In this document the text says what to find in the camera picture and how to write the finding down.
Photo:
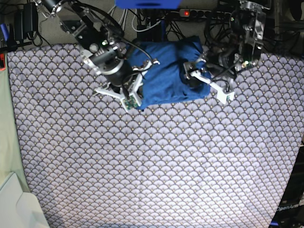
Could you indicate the blue box at top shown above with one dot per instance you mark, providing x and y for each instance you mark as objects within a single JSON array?
[{"x": 148, "y": 4}]

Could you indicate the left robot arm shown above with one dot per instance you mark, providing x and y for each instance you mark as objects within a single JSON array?
[{"x": 234, "y": 44}]

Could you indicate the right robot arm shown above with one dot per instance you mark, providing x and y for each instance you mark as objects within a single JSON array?
[{"x": 87, "y": 24}]

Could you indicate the blue long-sleeve T-shirt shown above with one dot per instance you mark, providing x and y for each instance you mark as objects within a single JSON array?
[{"x": 165, "y": 83}]

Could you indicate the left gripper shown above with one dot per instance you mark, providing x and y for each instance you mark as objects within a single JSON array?
[{"x": 203, "y": 72}]

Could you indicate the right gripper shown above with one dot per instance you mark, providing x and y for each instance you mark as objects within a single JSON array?
[{"x": 124, "y": 81}]

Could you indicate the black power adapter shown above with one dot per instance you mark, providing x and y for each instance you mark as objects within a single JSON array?
[{"x": 26, "y": 22}]

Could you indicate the white power strip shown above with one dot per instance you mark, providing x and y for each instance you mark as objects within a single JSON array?
[{"x": 203, "y": 14}]

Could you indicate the fan-patterned table cloth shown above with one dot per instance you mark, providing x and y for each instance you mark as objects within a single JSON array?
[{"x": 198, "y": 164}]

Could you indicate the white plastic bin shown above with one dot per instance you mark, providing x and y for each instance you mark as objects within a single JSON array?
[{"x": 19, "y": 209}]

